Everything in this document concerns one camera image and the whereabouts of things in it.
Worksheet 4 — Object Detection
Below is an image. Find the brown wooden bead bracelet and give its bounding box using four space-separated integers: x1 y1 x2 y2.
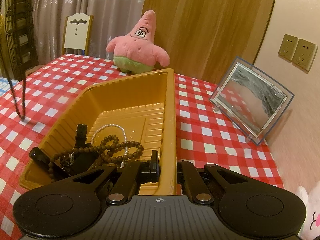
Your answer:
48 134 145 183

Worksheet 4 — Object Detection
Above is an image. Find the white pearl bracelet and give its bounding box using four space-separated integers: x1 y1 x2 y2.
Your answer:
90 123 129 169

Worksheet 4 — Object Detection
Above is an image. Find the orange plastic tray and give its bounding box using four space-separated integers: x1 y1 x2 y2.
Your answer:
19 68 178 196

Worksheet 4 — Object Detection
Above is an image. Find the long dark bead necklace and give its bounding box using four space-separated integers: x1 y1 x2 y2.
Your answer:
0 0 34 120

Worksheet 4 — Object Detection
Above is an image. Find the black wristwatch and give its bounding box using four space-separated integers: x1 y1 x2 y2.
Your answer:
29 124 99 182

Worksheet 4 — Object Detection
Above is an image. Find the framed sand art picture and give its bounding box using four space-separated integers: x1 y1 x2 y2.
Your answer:
209 56 295 146

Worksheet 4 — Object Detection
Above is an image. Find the pink starfish plush toy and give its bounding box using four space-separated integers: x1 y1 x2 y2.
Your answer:
106 10 170 74

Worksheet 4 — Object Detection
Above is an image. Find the white plush toy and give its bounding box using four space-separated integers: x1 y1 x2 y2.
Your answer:
296 181 320 240

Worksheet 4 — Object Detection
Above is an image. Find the red white checkered tablecloth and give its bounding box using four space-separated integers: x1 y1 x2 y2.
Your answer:
1 54 283 239

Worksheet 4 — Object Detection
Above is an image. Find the wooden stool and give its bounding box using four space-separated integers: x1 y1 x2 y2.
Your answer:
25 64 45 76

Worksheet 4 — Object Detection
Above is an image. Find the white wooden chair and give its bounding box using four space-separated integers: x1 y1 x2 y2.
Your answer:
62 13 94 56

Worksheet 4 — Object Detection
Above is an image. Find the brown curtain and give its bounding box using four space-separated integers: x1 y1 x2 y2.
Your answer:
143 0 275 83

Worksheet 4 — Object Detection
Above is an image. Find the blue white patterned bedsheet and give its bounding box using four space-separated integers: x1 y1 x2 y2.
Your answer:
0 77 11 96

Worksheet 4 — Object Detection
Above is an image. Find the grey curtain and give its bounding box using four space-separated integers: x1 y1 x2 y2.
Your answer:
33 0 144 64

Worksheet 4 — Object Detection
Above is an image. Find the dark folding rack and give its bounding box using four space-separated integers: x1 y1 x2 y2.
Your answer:
5 0 39 81

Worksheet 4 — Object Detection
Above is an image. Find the gold wall socket left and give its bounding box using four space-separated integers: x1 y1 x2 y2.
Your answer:
278 34 299 61

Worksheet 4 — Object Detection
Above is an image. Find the gold wall socket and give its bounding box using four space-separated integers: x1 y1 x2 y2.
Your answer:
278 34 299 61
292 38 318 72

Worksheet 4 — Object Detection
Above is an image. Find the gold wall socket right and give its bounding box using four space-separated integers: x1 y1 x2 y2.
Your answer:
292 38 318 72

